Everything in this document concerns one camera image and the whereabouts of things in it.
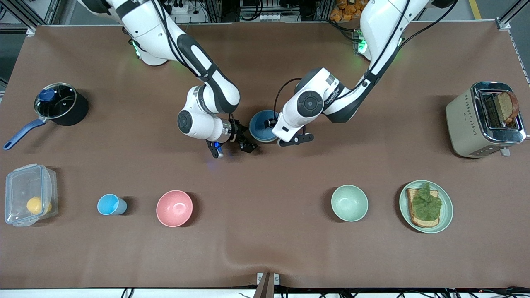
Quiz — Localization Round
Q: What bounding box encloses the blue bowl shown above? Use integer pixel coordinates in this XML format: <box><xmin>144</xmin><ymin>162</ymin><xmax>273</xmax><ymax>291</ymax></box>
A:
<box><xmin>250</xmin><ymin>110</ymin><xmax>279</xmax><ymax>141</ymax></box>

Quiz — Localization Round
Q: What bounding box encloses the pink bowl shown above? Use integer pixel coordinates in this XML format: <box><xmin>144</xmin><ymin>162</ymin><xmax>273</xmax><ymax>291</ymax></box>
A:
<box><xmin>156</xmin><ymin>190</ymin><xmax>193</xmax><ymax>228</ymax></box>

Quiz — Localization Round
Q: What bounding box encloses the brown table cloth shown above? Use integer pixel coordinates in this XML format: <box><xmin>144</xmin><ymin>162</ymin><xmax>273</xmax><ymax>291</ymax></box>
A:
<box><xmin>0</xmin><ymin>23</ymin><xmax>530</xmax><ymax>289</ymax></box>

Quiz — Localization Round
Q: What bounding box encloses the black electronics box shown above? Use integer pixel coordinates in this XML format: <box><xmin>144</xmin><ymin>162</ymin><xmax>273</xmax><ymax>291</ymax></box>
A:
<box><xmin>240</xmin><ymin>0</ymin><xmax>276</xmax><ymax>13</ymax></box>

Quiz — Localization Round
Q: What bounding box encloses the white power strip with plugs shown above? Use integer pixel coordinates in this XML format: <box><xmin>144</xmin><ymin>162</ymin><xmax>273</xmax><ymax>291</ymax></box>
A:
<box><xmin>166</xmin><ymin>0</ymin><xmax>207</xmax><ymax>24</ymax></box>

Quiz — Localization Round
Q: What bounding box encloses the orange snack packets pile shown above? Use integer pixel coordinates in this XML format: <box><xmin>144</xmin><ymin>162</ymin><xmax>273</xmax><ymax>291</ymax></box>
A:
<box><xmin>330</xmin><ymin>0</ymin><xmax>367</xmax><ymax>22</ymax></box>

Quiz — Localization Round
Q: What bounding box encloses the brown pole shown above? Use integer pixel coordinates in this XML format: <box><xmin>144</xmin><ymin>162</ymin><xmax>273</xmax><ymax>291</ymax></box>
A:
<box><xmin>253</xmin><ymin>272</ymin><xmax>275</xmax><ymax>298</ymax></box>

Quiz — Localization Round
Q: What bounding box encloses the blue cup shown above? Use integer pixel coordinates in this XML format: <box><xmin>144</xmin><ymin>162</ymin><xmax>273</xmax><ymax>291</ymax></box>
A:
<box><xmin>97</xmin><ymin>194</ymin><xmax>128</xmax><ymax>216</ymax></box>

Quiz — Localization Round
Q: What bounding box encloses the green lettuce leaf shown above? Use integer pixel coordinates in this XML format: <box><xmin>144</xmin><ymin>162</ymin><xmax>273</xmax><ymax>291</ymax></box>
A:
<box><xmin>411</xmin><ymin>183</ymin><xmax>443</xmax><ymax>221</ymax></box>

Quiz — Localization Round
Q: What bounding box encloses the toast slice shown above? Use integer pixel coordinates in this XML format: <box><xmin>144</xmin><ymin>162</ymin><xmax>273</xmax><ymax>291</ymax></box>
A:
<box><xmin>406</xmin><ymin>188</ymin><xmax>440</xmax><ymax>228</ymax></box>

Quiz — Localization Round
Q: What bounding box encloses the glass lid blue knob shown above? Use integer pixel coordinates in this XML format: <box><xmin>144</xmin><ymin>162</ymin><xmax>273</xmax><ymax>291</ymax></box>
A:
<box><xmin>34</xmin><ymin>83</ymin><xmax>77</xmax><ymax>120</ymax></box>

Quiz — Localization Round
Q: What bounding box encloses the beige chrome toaster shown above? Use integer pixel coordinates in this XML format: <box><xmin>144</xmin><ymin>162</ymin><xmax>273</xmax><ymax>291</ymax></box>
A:
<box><xmin>446</xmin><ymin>81</ymin><xmax>529</xmax><ymax>158</ymax></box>

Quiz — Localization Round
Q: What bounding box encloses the green plate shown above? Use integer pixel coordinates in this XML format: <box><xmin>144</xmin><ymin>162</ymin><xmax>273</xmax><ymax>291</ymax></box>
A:
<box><xmin>399</xmin><ymin>180</ymin><xmax>454</xmax><ymax>234</ymax></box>

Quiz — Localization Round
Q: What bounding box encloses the yellow lemon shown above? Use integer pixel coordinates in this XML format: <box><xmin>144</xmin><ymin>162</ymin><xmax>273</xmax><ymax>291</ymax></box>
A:
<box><xmin>26</xmin><ymin>197</ymin><xmax>53</xmax><ymax>215</ymax></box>

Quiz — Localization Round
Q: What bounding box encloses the clear plastic lidded container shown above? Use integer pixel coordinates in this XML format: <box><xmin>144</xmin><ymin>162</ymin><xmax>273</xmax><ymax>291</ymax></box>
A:
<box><xmin>5</xmin><ymin>164</ymin><xmax>58</xmax><ymax>227</ymax></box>

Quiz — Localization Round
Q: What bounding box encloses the brown bread slice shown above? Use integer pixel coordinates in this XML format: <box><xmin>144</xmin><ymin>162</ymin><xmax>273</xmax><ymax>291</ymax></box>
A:
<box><xmin>496</xmin><ymin>91</ymin><xmax>520</xmax><ymax>125</ymax></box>

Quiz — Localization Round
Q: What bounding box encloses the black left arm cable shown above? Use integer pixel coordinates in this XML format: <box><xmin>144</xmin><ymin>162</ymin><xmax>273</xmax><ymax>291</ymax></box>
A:
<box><xmin>275</xmin><ymin>0</ymin><xmax>458</xmax><ymax>121</ymax></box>

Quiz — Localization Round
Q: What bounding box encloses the black saucepan blue handle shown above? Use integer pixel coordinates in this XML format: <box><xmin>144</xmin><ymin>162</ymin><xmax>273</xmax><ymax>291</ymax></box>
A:
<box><xmin>3</xmin><ymin>82</ymin><xmax>89</xmax><ymax>151</ymax></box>

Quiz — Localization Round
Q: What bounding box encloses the aluminium frame profile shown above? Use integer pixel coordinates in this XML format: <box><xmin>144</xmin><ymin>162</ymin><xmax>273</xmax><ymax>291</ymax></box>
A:
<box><xmin>0</xmin><ymin>0</ymin><xmax>63</xmax><ymax>34</ymax></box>
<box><xmin>496</xmin><ymin>0</ymin><xmax>530</xmax><ymax>30</ymax></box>

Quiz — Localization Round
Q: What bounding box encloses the black floor cable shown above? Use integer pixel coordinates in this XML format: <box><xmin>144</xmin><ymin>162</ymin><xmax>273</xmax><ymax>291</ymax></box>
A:
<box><xmin>493</xmin><ymin>286</ymin><xmax>530</xmax><ymax>295</ymax></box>

